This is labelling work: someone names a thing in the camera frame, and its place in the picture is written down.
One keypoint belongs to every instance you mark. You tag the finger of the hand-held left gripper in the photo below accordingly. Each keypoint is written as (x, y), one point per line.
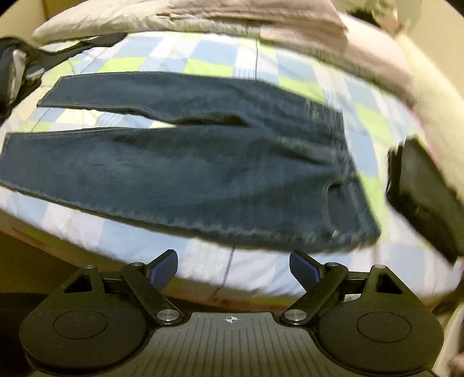
(87, 42)

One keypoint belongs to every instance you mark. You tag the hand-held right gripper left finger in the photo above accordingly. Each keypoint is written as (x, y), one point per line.
(165, 268)

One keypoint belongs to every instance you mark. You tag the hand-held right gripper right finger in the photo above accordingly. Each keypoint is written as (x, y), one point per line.
(302, 268)

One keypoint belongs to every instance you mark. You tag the dark blue jeans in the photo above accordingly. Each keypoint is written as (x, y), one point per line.
(203, 166)

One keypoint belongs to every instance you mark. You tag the checkered bed sheet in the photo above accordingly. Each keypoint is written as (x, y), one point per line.
(203, 61)

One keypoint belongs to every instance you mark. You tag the black folded cloth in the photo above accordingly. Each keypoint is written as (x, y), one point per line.
(420, 195)

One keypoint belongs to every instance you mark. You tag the grey pink blanket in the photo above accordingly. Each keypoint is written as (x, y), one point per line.
(253, 18)

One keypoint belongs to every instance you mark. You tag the cream pillow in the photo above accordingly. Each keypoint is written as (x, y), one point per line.
(427, 90)

